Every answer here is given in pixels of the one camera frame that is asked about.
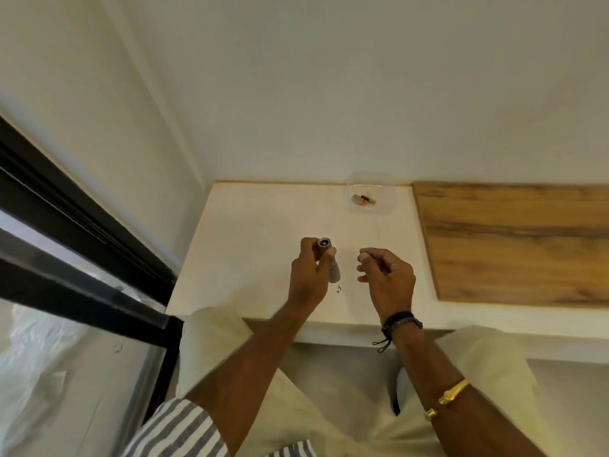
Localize person's right hand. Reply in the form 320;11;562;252
356;248;417;325

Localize brown wooden board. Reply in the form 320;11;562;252
411;181;609;308

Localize black window frame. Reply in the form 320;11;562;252
0;114;185;424

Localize translucent plastic sheet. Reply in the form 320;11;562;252
0;298;165;457

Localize gold bangle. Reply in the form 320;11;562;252
423;379;472;421

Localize person's left forearm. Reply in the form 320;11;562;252
184;300;329;457

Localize person's right forearm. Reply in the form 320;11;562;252
389;321;548;457

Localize cream trousers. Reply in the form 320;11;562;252
175;306;568;457

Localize grey striped shirt sleeve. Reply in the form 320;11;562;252
121;398;318;457

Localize clear plastic container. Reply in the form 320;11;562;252
344;171;399;216

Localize black cord bracelet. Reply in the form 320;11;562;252
372;311;424;354

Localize grey metal flashlight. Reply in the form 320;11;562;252
316;237;343;285

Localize person's left hand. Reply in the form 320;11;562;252
287;237;339;311

